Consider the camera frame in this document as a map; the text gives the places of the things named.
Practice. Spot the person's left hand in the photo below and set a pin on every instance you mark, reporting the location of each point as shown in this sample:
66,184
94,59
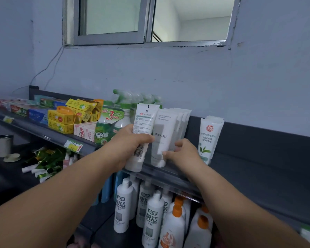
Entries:
124,147

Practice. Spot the person's right hand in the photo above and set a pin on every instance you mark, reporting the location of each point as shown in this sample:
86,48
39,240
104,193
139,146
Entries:
188,157

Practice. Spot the dark grey shelf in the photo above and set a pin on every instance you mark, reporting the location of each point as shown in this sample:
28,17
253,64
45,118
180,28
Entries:
261,165

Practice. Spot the person's right forearm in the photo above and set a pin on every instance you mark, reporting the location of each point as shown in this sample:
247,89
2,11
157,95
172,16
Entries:
242,216

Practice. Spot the person's left forearm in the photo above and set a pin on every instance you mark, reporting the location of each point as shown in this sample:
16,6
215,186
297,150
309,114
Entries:
46,209

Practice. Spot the green spray cleaner twin pack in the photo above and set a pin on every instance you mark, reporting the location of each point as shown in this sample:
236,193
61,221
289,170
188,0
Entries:
103,131
148,99
157,100
137,98

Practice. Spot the pink white floral box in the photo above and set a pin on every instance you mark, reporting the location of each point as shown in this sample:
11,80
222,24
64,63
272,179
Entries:
84,131

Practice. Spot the yellow white price tag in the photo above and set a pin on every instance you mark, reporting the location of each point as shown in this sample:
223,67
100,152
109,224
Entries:
8,119
73,146

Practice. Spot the white orange-cap bottle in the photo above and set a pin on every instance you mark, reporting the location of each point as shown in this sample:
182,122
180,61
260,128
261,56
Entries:
171,227
187,211
204,209
196,235

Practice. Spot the stack of yellow boxes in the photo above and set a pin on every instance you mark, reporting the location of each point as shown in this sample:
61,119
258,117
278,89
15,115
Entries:
60,117

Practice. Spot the green leafy packet bundle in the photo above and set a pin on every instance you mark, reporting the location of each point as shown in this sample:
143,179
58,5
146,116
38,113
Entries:
49,161

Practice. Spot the teal toothpaste box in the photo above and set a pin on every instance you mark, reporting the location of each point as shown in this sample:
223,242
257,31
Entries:
46,102

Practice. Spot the blue toothpaste box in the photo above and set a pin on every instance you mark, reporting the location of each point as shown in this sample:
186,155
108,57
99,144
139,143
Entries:
38,115

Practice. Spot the grey framed window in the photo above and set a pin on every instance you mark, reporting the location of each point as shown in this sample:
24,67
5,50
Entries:
111,38

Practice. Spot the red toothpaste box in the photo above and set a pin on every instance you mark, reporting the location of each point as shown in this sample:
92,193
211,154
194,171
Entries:
18,109

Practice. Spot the white air conditioner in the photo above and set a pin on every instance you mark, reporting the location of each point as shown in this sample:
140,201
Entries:
156,37

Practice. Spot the white cup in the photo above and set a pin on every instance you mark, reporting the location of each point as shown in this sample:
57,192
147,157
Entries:
4,147

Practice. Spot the pale pink toothpaste box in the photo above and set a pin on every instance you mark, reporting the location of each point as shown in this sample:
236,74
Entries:
5,103

